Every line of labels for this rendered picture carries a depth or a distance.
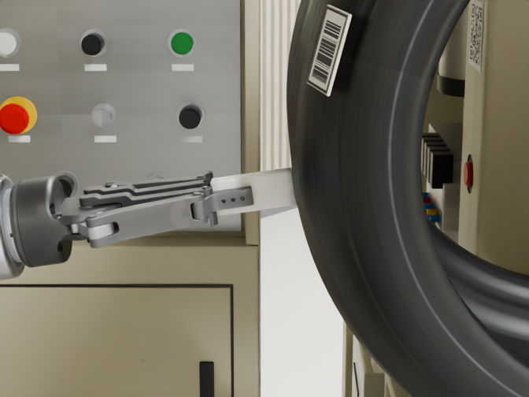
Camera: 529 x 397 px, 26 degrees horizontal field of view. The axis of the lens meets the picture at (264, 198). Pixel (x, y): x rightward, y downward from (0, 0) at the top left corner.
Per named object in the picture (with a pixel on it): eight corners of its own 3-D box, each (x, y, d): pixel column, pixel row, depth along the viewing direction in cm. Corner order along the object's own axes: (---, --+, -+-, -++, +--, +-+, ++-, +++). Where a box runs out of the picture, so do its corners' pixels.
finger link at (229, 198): (191, 193, 96) (189, 202, 93) (251, 185, 96) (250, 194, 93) (194, 210, 97) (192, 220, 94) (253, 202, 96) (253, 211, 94)
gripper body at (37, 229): (-2, 195, 93) (111, 179, 92) (19, 171, 101) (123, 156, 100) (16, 282, 95) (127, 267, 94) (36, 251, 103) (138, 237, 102)
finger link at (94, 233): (57, 207, 96) (44, 225, 91) (118, 199, 96) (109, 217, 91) (63, 235, 97) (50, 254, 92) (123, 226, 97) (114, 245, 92)
